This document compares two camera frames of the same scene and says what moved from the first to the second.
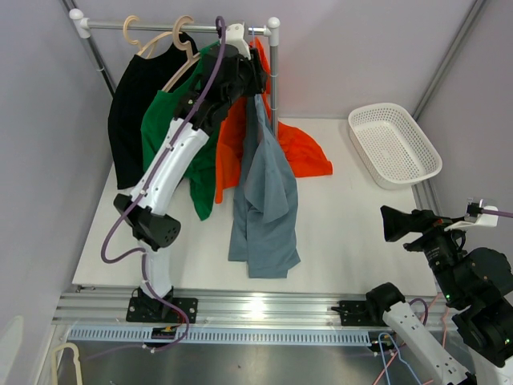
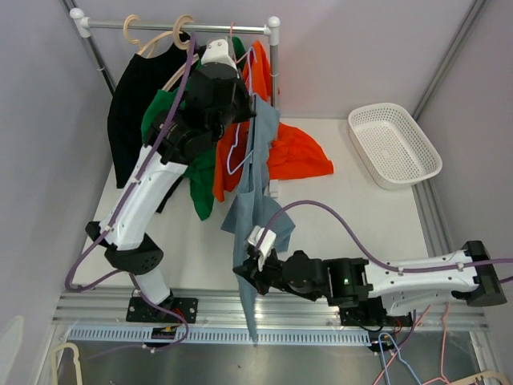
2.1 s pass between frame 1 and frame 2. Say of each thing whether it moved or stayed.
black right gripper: moved
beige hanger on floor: stayed
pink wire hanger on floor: stayed
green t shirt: stayed
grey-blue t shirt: moved
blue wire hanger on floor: stayed
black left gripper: moved
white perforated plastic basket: stayed
